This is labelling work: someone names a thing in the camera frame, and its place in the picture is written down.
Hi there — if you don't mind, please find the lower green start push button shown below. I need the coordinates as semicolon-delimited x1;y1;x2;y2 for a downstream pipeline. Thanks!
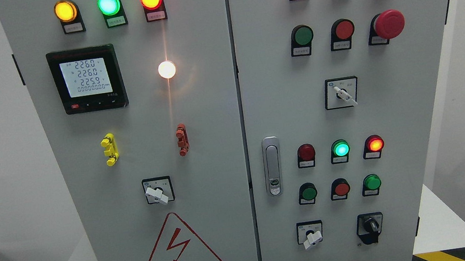
298;182;318;205

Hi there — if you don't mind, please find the upper green push button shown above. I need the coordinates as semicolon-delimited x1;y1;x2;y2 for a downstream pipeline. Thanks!
290;25;314;57

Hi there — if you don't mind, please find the lower red push button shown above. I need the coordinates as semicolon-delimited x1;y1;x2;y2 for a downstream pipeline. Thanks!
330;178;351;201

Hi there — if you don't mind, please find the red push button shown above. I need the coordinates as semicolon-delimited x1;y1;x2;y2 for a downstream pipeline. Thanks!
330;178;351;201
330;18;355;52

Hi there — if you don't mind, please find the lower right green push button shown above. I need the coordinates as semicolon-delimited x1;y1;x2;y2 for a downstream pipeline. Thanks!
362;173;383;197

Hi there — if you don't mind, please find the upper red push button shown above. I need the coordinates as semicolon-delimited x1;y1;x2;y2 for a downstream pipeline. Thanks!
330;18;355;52

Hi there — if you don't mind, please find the red emergency stop mushroom button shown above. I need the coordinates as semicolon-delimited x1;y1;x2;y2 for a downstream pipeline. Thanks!
368;9;405;46

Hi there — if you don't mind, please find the grey electrical control cabinet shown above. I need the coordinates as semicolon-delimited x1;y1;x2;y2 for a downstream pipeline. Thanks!
0;0;447;261

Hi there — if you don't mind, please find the red terminal connector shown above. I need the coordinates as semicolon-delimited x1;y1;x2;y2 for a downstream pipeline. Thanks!
175;123;190;157

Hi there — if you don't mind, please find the lower left red indicator light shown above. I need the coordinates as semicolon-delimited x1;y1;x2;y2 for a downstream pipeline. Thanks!
296;143;316;169

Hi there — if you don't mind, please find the white lit indicator lamp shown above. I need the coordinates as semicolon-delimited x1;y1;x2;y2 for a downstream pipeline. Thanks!
157;60;177;79

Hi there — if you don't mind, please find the lower middle green indicator light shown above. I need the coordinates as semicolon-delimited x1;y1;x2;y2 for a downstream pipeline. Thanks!
330;139;350;165

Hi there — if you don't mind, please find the green indicator light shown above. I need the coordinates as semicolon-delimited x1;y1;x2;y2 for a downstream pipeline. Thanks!
97;0;128;28
330;139;350;165

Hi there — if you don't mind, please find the yellow terminal connector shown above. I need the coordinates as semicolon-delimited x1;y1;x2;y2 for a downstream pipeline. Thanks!
100;133;119;167

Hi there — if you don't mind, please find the lower right red indicator light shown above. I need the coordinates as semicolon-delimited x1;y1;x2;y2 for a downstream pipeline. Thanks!
363;135;384;160

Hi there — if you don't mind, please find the black digital power meter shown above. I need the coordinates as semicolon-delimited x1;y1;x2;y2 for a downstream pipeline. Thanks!
46;44;128;115

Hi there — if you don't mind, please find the red indicator light top left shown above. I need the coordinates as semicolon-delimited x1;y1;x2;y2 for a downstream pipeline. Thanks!
140;0;168;22

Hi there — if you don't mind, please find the green indicator light top left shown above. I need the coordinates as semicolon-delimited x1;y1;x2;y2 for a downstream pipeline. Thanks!
97;0;128;28

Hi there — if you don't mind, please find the yellow indicator light top left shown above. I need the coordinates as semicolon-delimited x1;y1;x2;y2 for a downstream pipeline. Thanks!
54;0;86;34

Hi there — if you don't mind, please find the silver door lock handle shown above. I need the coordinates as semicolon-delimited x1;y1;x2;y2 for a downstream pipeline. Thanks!
261;136;282;197

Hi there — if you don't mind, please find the left door white selector switch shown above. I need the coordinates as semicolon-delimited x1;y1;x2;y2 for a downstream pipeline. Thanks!
141;176;175;205

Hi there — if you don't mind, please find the upper right white selector switch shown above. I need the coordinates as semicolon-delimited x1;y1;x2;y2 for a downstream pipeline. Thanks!
324;76;358;110

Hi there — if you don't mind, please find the bottom white selector switch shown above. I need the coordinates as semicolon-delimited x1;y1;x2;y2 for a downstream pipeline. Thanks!
296;220;323;251

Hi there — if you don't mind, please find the black key selector switch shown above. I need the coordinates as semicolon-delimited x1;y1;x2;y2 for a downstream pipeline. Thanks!
356;212;383;245

